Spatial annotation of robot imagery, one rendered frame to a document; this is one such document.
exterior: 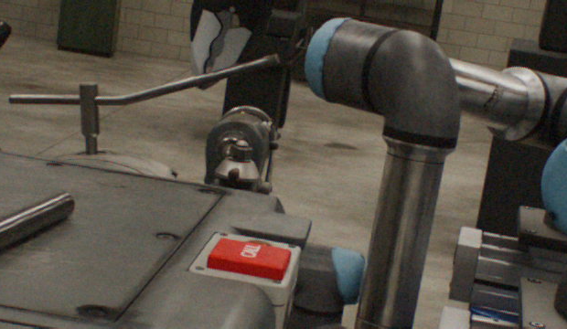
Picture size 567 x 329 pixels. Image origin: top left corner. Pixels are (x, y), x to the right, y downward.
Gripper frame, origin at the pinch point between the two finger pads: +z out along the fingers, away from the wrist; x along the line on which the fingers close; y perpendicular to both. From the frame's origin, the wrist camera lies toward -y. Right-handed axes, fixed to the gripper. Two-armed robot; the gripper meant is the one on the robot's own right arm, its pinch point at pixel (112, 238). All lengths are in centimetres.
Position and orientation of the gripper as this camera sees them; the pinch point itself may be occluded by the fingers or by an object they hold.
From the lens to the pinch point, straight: 159.3
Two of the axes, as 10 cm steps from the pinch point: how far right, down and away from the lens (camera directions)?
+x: 1.5, -9.7, -1.7
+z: -9.8, -1.7, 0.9
